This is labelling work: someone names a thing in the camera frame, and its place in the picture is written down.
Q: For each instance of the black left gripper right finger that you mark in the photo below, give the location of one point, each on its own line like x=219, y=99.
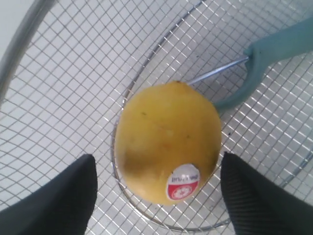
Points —
x=257, y=206

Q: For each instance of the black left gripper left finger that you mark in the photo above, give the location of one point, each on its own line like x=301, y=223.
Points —
x=63, y=206

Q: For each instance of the yellow lemon with sticker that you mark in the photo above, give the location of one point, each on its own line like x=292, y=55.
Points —
x=167, y=142

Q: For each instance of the teal handled peeler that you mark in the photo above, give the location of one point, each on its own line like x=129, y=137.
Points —
x=284, y=44

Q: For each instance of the oval metal wire mesh basket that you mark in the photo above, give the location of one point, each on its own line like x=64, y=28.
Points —
x=67, y=86

